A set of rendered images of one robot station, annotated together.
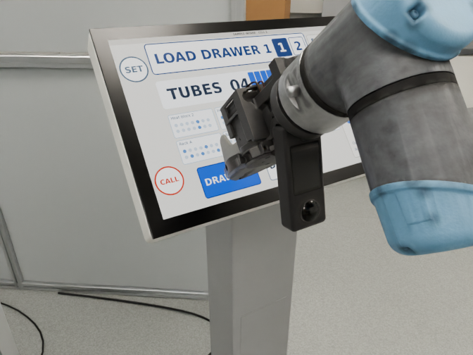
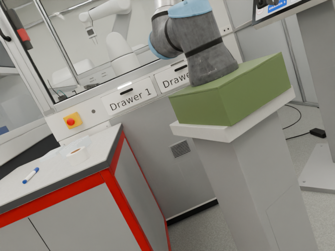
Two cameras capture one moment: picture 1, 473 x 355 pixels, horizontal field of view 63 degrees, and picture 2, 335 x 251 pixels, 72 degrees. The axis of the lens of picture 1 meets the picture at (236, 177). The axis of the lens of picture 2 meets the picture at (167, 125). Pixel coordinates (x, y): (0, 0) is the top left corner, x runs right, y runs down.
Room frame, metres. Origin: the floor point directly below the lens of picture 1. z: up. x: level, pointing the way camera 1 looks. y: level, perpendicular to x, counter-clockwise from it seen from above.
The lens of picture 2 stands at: (-0.41, -1.06, 0.95)
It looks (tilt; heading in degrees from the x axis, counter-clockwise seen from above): 14 degrees down; 81
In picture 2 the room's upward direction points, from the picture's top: 23 degrees counter-clockwise
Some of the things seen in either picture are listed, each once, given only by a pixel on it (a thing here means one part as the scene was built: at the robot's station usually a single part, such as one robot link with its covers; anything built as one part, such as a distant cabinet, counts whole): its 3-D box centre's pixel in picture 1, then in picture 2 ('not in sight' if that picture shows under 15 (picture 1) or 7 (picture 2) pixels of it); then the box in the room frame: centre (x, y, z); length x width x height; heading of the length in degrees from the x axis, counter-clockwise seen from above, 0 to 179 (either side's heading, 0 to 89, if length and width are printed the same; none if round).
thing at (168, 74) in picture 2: not in sight; (181, 73); (-0.03, 0.19, 0.87); 0.29 x 0.02 x 0.11; 172
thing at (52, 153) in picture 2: not in sight; (53, 153); (-0.82, 0.19, 0.77); 0.13 x 0.09 x 0.02; 79
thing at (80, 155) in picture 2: not in sight; (78, 156); (-0.61, -0.22, 0.78); 0.07 x 0.07 x 0.04
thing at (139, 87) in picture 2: not in sight; (129, 96); (-0.34, 0.23, 0.87); 0.29 x 0.02 x 0.11; 172
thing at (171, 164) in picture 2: not in sight; (162, 143); (-0.23, 0.70, 0.40); 1.03 x 0.95 x 0.80; 172
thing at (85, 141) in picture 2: not in sight; (76, 146); (-0.65, -0.01, 0.78); 0.12 x 0.08 x 0.04; 71
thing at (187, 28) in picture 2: not in sight; (192, 24); (-0.12, -0.39, 1.03); 0.13 x 0.12 x 0.14; 109
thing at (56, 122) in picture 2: not in sight; (137, 88); (-0.24, 0.70, 0.87); 1.02 x 0.95 x 0.14; 172
